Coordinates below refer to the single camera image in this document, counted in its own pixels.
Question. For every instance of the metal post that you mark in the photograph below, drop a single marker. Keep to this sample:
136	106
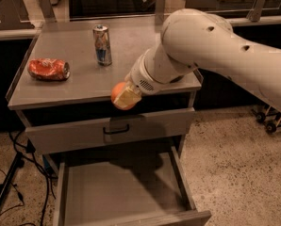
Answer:
159	11
47	11
255	12

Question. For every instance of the right metal post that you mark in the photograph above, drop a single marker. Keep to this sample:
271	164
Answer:
255	12

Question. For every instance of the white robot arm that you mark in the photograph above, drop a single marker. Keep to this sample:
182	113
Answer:
191	39

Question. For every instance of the open middle grey drawer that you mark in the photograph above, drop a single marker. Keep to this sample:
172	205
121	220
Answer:
131	187

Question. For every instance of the black drawer handle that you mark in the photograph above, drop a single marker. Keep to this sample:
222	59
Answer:
117	131

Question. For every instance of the middle metal post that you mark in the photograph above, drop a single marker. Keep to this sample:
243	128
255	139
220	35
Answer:
159	11

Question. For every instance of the tall silver blue can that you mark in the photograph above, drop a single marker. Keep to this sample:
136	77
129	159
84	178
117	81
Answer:
102	44

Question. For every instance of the black stand leg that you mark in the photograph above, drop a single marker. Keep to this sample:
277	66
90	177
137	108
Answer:
4	187

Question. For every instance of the wheeled cart frame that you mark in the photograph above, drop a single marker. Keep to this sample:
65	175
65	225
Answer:
268	116

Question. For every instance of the grey metal drawer cabinet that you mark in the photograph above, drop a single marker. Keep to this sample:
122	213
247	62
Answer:
85	95

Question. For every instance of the top grey drawer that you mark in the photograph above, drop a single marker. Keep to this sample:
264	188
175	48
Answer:
71	136

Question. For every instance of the orange fruit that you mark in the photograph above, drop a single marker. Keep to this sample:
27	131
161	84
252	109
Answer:
117	91

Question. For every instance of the left metal post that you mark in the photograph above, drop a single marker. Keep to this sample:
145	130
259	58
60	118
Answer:
47	11

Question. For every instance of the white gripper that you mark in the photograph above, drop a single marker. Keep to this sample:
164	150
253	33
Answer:
142	77

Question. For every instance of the crushed orange soda can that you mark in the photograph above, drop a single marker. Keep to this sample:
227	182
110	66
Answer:
49	69

